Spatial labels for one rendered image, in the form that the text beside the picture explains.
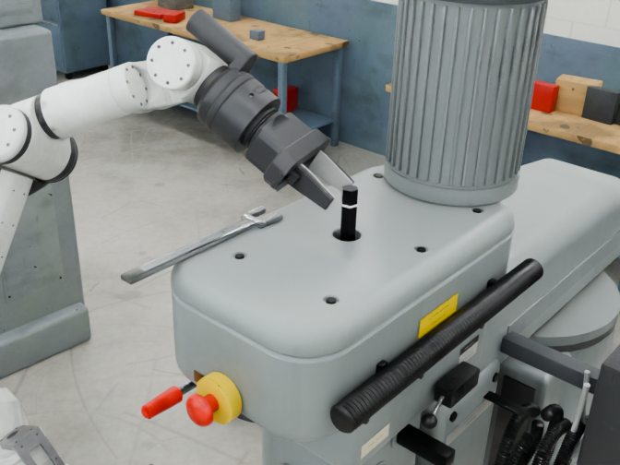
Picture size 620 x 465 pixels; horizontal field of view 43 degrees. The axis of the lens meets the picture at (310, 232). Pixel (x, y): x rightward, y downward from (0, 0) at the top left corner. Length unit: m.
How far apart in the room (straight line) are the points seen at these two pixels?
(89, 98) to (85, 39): 7.35
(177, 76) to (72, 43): 7.36
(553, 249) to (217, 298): 0.68
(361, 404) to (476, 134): 0.41
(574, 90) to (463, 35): 3.90
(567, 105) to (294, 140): 4.04
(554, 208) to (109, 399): 2.69
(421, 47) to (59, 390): 3.06
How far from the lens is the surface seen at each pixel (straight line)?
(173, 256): 0.94
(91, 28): 8.44
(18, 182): 1.13
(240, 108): 0.98
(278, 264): 0.93
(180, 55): 0.99
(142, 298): 4.45
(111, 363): 3.98
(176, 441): 3.50
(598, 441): 1.21
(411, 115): 1.08
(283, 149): 0.95
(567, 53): 5.44
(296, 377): 0.85
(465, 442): 1.32
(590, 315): 1.56
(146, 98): 1.09
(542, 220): 1.42
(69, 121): 1.09
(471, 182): 1.10
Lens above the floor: 2.36
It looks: 28 degrees down
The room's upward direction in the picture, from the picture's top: 2 degrees clockwise
